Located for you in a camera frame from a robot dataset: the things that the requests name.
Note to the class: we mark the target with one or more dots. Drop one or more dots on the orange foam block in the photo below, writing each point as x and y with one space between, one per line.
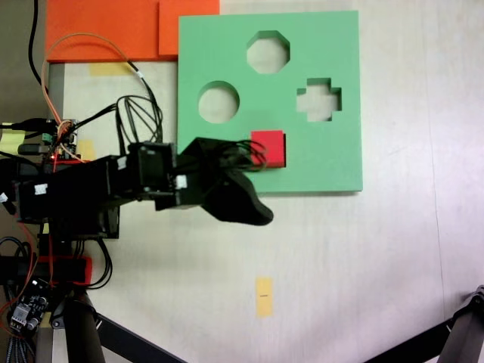
106 30

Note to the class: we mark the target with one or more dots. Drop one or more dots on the green shape-hole board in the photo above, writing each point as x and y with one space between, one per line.
325 159

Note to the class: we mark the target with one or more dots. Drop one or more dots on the dark grey tripod leg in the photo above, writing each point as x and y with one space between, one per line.
467 329

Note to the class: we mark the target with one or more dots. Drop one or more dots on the red base clamp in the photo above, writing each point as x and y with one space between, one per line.
72 270

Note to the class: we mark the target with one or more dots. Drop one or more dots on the yellow sticky note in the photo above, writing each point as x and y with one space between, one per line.
10 141

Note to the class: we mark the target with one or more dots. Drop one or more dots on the red square block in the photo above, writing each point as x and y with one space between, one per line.
274 145

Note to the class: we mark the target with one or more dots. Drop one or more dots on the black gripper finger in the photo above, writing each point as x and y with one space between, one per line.
204 155
238 204

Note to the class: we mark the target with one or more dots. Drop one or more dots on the black tripod brace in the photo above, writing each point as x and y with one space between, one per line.
128 338
408 348

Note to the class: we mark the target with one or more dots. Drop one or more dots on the small power circuit board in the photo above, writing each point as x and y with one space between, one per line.
28 308

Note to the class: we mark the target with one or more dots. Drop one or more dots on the yellow tape strip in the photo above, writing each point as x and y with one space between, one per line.
109 69
264 298
87 150

